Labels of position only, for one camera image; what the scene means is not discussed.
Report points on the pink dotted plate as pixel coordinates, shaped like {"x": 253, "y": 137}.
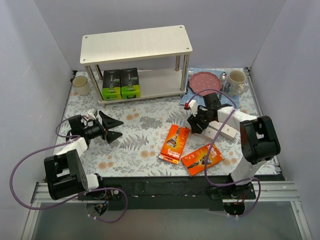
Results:
{"x": 204, "y": 83}

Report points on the orange Gillette razor box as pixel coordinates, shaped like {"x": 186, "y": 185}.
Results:
{"x": 195, "y": 161}
{"x": 174, "y": 144}

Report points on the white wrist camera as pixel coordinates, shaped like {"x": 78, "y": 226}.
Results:
{"x": 192, "y": 106}
{"x": 92, "y": 114}

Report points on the cream patterned mug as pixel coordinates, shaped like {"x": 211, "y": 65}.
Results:
{"x": 234, "y": 85}

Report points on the cream enamel cup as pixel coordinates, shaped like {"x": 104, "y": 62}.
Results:
{"x": 81, "y": 85}

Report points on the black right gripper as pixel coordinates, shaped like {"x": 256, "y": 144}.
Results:
{"x": 194, "y": 124}

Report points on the silver fork dark handle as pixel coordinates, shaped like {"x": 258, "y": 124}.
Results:
{"x": 189, "y": 75}

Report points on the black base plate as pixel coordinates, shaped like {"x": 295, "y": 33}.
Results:
{"x": 175, "y": 192}

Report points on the floral table mat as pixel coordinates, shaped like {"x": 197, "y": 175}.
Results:
{"x": 146, "y": 126}

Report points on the white cosmetic box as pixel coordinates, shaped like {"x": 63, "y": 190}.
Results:
{"x": 210, "y": 132}
{"x": 228, "y": 132}

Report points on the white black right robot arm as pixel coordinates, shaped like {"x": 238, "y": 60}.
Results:
{"x": 258, "y": 139}

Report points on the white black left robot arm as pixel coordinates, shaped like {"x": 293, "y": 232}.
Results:
{"x": 65, "y": 174}

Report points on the green black razor box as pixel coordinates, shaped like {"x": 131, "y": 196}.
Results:
{"x": 111, "y": 86}
{"x": 129, "y": 81}

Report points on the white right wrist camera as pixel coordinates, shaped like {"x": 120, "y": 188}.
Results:
{"x": 192, "y": 106}

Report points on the light wooden two-tier shelf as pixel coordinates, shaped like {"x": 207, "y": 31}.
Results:
{"x": 141, "y": 44}

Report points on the silver spoon dark handle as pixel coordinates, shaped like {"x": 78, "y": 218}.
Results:
{"x": 223, "y": 77}

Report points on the aluminium rail frame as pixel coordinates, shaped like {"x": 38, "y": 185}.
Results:
{"x": 278, "y": 215}

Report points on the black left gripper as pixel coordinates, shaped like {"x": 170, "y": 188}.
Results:
{"x": 104, "y": 128}

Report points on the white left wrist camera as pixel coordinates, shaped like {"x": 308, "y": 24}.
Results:
{"x": 92, "y": 114}

